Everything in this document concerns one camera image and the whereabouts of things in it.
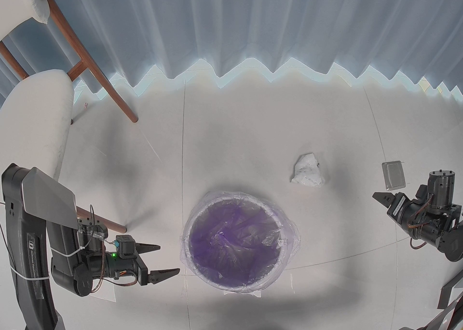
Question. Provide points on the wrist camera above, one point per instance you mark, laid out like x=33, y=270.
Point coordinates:
x=126, y=247
x=422, y=192

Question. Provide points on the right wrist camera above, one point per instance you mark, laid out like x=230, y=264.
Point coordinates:
x=422, y=192

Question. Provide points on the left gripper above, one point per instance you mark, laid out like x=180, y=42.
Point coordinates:
x=123, y=268

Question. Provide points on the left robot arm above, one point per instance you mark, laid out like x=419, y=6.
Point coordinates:
x=36, y=249

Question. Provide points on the white trash bin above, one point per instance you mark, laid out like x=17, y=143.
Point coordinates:
x=238, y=287

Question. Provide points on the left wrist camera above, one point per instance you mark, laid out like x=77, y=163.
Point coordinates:
x=126, y=247

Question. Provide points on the white cushioned wooden chair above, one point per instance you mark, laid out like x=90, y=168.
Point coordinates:
x=36, y=115

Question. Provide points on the purple plastic bag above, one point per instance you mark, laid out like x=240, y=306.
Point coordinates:
x=235, y=245

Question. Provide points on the pale blue curtain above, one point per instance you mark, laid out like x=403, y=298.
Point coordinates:
x=253, y=13

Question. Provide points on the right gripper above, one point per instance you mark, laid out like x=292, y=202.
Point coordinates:
x=407, y=212

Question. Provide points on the white paper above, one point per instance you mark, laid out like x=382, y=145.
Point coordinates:
x=307, y=173

